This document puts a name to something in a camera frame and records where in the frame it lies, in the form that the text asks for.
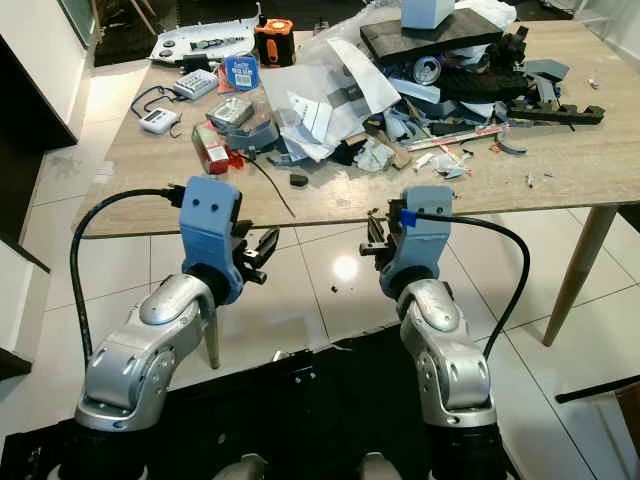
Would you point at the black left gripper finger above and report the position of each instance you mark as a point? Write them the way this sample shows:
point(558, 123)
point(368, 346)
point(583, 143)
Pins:
point(246, 233)
point(268, 248)

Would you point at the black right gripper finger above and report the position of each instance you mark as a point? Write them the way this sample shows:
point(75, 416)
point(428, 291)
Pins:
point(371, 250)

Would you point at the small black block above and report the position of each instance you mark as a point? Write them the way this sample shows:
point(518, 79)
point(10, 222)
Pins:
point(298, 180)

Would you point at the red box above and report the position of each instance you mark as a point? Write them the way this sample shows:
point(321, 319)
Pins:
point(212, 150)

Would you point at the grey plastic part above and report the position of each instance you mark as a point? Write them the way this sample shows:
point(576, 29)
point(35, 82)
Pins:
point(257, 137)

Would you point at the crumpled white wrapper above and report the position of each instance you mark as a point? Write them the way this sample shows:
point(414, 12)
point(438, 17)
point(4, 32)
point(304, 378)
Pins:
point(445, 164)

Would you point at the silver foil packet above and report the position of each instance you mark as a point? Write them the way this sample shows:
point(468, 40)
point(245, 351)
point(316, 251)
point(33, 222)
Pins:
point(231, 112)

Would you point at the red white stick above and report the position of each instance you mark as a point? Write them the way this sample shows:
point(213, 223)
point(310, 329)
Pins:
point(460, 136)

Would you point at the small white display device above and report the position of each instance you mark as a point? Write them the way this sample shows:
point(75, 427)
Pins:
point(160, 121)

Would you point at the black floor mat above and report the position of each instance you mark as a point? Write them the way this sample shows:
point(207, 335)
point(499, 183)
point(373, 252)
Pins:
point(320, 400)

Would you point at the white keypad device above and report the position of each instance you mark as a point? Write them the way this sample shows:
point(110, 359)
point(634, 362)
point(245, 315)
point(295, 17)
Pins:
point(196, 85)

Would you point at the clear plastic bag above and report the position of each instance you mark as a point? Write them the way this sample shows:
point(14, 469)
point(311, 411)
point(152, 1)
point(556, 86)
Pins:
point(325, 95)

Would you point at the blue white round container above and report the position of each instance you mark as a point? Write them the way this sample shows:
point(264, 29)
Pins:
point(240, 74)

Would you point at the grey curved plastic piece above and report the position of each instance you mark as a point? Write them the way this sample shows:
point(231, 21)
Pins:
point(510, 144)

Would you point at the silver drink can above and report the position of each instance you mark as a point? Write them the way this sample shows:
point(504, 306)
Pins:
point(428, 70)

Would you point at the wooden table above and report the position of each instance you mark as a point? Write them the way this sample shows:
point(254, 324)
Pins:
point(560, 170)

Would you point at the orange black device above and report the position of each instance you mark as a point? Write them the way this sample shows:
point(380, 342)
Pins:
point(273, 44)

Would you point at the black ribbed strip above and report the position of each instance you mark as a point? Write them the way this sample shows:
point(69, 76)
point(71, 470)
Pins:
point(480, 83)

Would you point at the white plastic panel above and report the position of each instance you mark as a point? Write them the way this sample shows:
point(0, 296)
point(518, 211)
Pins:
point(200, 42)

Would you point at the grey left robot foot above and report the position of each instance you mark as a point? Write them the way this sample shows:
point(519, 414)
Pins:
point(242, 469)

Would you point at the grey robot foot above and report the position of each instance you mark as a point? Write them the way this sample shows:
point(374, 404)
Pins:
point(380, 468)
point(242, 469)

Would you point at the grey right robot foot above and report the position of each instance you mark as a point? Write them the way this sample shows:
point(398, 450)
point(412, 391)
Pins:
point(380, 468)

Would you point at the black foam slab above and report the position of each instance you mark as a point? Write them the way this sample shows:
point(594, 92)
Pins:
point(430, 38)

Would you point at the dark side cabinet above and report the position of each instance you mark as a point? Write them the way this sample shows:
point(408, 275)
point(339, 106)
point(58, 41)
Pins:
point(20, 180)

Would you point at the white cardboard box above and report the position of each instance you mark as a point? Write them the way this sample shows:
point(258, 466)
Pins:
point(426, 12)

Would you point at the clear bubble wrap sheet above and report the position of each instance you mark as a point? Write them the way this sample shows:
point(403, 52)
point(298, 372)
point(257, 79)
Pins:
point(485, 15)

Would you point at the small blue grey piece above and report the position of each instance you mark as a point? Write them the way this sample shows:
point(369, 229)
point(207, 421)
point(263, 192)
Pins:
point(593, 83)

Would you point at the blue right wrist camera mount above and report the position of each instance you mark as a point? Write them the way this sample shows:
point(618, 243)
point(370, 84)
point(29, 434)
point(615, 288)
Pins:
point(420, 245)

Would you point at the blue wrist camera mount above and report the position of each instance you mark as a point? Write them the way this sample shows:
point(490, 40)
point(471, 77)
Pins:
point(210, 225)
point(420, 245)

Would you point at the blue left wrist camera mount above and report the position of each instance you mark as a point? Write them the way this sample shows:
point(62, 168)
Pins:
point(210, 225)

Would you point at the long black notched rail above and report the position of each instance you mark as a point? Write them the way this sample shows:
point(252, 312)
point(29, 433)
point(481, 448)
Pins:
point(560, 113)

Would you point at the grey plastic bracket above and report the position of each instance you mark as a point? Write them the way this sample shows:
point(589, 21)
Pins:
point(545, 75)

